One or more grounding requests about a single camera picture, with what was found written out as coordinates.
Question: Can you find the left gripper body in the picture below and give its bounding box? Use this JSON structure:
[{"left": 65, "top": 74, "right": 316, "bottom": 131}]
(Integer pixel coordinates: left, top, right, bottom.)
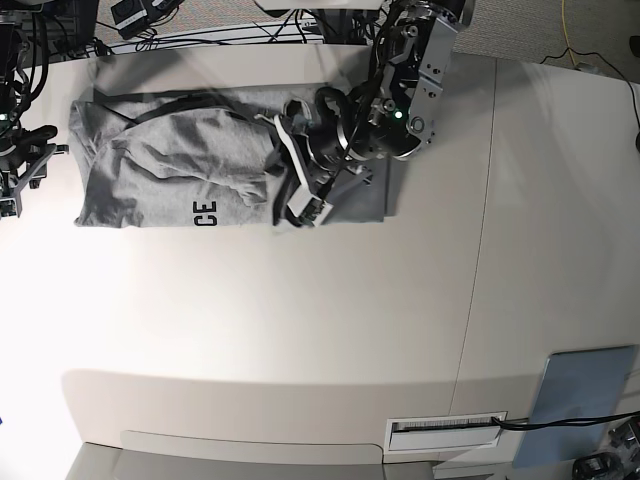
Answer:
[{"left": 304, "top": 123, "right": 368, "bottom": 173}]

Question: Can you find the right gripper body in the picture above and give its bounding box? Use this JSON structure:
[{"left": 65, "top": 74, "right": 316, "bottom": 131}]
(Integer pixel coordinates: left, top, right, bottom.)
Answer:
[{"left": 1, "top": 125, "right": 58, "bottom": 173}]

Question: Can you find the grey T-shirt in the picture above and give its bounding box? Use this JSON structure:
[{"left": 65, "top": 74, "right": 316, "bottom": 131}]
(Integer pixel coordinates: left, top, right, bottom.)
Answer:
[{"left": 68, "top": 85, "right": 399, "bottom": 235}]

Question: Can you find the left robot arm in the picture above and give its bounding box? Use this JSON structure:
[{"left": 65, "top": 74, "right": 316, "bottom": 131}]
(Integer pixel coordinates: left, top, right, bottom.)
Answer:
[{"left": 274, "top": 1, "right": 475, "bottom": 224}]

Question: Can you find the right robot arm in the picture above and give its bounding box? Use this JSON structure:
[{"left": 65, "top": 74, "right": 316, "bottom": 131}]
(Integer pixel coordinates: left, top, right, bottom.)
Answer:
[{"left": 1, "top": 1, "right": 69, "bottom": 217}]

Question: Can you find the central black robot stand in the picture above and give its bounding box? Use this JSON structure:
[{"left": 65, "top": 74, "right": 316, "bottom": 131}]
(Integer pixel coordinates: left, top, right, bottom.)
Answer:
[{"left": 294, "top": 7, "right": 388, "bottom": 45}]

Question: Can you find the black device with label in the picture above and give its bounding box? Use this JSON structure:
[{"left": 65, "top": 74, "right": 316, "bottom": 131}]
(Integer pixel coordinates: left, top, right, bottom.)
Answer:
[{"left": 110, "top": 0, "right": 148, "bottom": 40}]

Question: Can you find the blue-grey flat panel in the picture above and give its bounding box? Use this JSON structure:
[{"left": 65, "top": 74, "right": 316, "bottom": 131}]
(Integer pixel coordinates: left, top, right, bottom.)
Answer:
[{"left": 512, "top": 345, "right": 637, "bottom": 469}]

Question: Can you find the black equipment bottom right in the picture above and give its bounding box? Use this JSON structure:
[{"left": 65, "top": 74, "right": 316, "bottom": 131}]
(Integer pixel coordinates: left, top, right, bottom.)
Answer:
[{"left": 572, "top": 417, "right": 639, "bottom": 480}]

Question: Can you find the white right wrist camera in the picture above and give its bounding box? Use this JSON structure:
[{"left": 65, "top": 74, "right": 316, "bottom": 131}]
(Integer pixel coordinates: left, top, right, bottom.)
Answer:
[{"left": 0, "top": 197, "right": 21, "bottom": 218}]

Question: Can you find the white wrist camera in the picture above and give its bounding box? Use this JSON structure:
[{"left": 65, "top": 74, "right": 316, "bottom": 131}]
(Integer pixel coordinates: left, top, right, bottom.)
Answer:
[
  {"left": 0, "top": 197, "right": 21, "bottom": 218},
  {"left": 285, "top": 190, "right": 334, "bottom": 227}
]

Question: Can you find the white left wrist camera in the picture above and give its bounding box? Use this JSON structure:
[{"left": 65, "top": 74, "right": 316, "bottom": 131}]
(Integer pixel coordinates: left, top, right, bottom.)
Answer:
[{"left": 285, "top": 190, "right": 334, "bottom": 227}]

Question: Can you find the yellow cable on floor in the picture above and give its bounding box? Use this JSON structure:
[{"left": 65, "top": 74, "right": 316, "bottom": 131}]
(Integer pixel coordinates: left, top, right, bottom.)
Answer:
[{"left": 560, "top": 0, "right": 581, "bottom": 69}]

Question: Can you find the white cable grommet slot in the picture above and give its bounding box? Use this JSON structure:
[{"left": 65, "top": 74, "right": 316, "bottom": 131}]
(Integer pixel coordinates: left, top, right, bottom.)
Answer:
[{"left": 383, "top": 411, "right": 507, "bottom": 454}]

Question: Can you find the black cable at grommet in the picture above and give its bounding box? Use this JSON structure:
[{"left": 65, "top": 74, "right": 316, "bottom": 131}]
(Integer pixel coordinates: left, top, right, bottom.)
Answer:
[{"left": 491, "top": 412, "right": 640, "bottom": 432}]

